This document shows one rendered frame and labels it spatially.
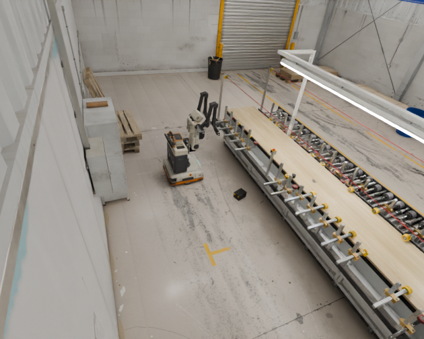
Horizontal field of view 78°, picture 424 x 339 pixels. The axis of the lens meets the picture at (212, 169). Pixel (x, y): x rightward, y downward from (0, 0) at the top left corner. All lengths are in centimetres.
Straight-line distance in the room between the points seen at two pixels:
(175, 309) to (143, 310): 39
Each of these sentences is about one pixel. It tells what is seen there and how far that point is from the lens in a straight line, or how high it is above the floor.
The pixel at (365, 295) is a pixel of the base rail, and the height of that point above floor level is 70.
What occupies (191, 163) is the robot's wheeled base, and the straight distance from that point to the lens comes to 521.
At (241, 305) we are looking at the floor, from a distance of 383.
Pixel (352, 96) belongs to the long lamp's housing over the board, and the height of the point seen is 237.
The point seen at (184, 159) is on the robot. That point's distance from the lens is 478.
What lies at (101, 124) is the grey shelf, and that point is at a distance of 400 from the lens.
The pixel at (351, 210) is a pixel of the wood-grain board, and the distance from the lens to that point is 416.
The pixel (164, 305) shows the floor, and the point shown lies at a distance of 377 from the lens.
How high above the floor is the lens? 342
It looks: 38 degrees down
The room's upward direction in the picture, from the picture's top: 6 degrees clockwise
